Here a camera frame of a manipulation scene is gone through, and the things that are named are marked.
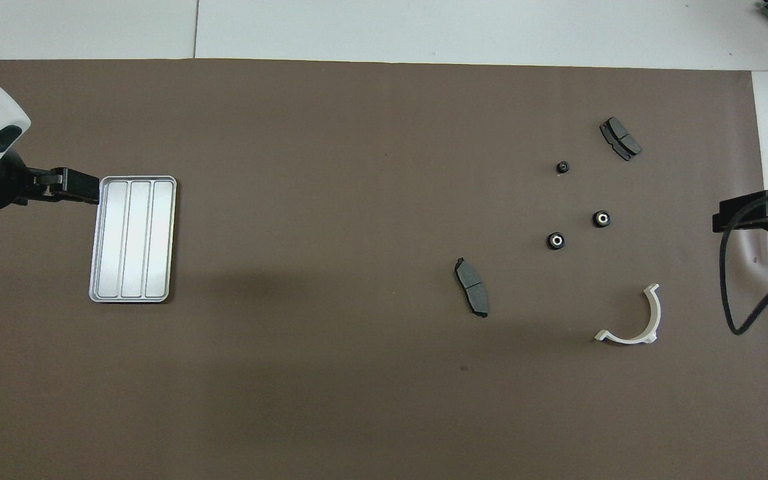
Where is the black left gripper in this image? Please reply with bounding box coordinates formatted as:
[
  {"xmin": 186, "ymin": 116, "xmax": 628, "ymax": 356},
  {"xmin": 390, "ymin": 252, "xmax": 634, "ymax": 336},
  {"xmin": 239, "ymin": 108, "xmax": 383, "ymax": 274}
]
[{"xmin": 0, "ymin": 151, "xmax": 102, "ymax": 213}]

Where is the silver metal tray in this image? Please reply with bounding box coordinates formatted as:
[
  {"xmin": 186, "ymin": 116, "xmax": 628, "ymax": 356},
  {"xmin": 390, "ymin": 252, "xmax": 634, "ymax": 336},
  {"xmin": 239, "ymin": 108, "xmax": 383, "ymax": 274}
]
[{"xmin": 89, "ymin": 175, "xmax": 178, "ymax": 304}]

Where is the thick dark brake pad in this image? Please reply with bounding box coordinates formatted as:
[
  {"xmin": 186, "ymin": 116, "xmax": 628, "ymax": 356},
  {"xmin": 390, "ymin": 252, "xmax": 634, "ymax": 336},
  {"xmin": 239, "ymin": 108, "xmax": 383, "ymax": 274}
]
[{"xmin": 599, "ymin": 117, "xmax": 643, "ymax": 162}]

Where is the brown paper mat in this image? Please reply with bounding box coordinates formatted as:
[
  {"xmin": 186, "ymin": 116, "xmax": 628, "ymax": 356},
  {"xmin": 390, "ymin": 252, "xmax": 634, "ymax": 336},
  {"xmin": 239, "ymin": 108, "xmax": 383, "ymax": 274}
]
[{"xmin": 0, "ymin": 59, "xmax": 768, "ymax": 480}]

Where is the thin dark brake pad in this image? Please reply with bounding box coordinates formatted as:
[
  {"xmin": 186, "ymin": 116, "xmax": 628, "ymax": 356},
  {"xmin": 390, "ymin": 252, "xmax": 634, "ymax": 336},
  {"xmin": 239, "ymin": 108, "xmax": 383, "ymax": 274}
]
[{"xmin": 454, "ymin": 257, "xmax": 489, "ymax": 319}]

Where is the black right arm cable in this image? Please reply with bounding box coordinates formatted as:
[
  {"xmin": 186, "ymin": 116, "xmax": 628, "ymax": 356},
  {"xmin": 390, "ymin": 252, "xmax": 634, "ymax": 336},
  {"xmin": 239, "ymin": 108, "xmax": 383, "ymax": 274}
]
[{"xmin": 719, "ymin": 190, "xmax": 768, "ymax": 336}]

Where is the white curved plastic bracket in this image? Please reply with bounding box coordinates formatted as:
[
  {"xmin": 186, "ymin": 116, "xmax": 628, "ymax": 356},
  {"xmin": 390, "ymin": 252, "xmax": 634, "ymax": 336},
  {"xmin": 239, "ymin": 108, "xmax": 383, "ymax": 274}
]
[{"xmin": 594, "ymin": 283, "xmax": 662, "ymax": 345}]

